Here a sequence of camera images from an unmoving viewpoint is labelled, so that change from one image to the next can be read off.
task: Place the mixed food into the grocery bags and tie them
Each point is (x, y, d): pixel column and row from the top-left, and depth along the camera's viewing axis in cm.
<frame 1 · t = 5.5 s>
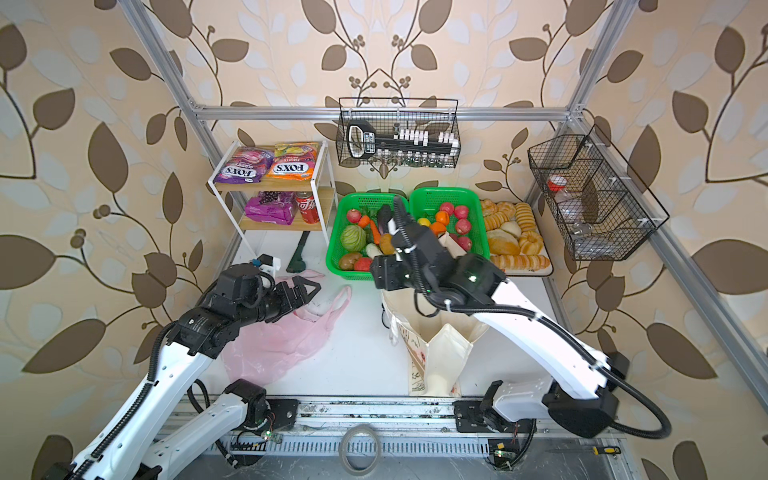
left hand: (311, 291, 71), fingers open
right hand: (385, 267, 64), fingers open
pink plastic bag: (273, 347, 86), on the table
cream canvas tote bag: (440, 346, 67), point 21 cm above the table
left green plastic basket: (359, 202, 117), point 6 cm above the table
purple snack packet: (273, 207, 94), point 22 cm above the table
red cola can: (308, 207, 90), point 24 cm above the table
tray of bread rolls: (515, 242, 107), point 4 cm above the table
green cabbage: (353, 238, 104), point 8 cm above the table
brown potato: (347, 262, 100), point 5 cm above the table
dark purple eggplant: (384, 215, 111), point 7 cm above the table
orange carrot: (365, 221, 115), point 3 cm above the table
dark green scraper tool: (297, 263, 105), on the table

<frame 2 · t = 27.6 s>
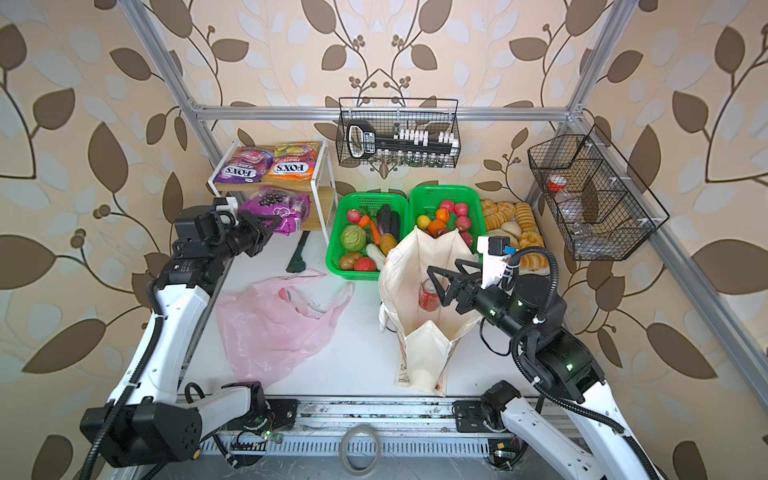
left hand: (281, 214, 70), fingers closed
right hand: (443, 269, 58), fingers open
cream canvas tote bag: (428, 333, 65), point 25 cm above the table
purple snack packet: (291, 208, 75), point 35 cm above the table
red cola can: (429, 298, 88), point 9 cm above the table
the other named things where they were.

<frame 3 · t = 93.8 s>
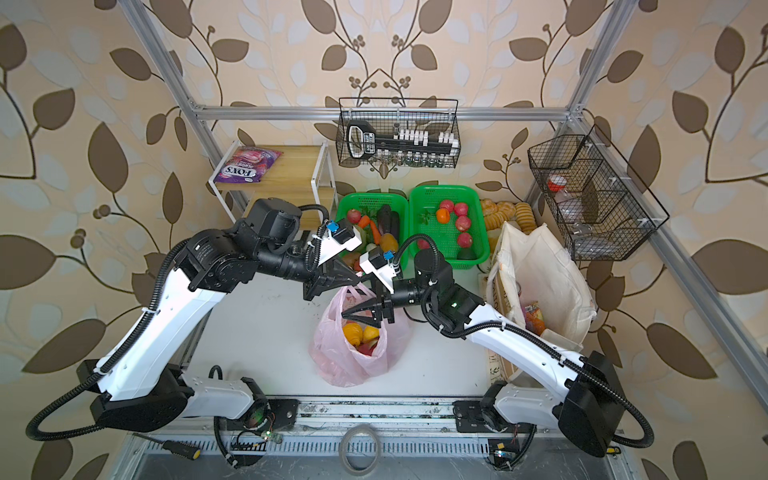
left hand: (357, 276, 56), fingers closed
right hand: (345, 304, 61), fingers open
pink plastic bag: (332, 352, 67), point 21 cm above the table
cream canvas tote bag: (538, 268, 84), point 17 cm above the table
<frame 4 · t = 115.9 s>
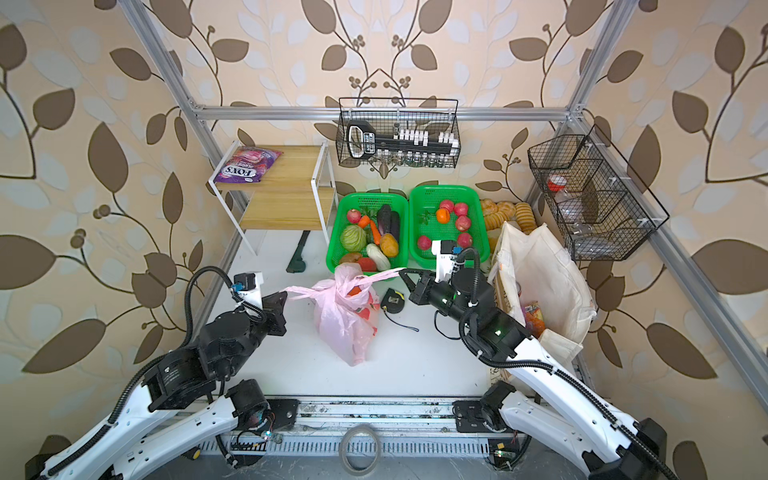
left hand: (287, 294, 67), fingers closed
right hand: (400, 274, 67), fingers closed
pink plastic bag: (346, 309, 70), point 23 cm above the table
red tomato: (367, 264, 98), point 6 cm above the table
white radish: (380, 260, 102), point 4 cm above the table
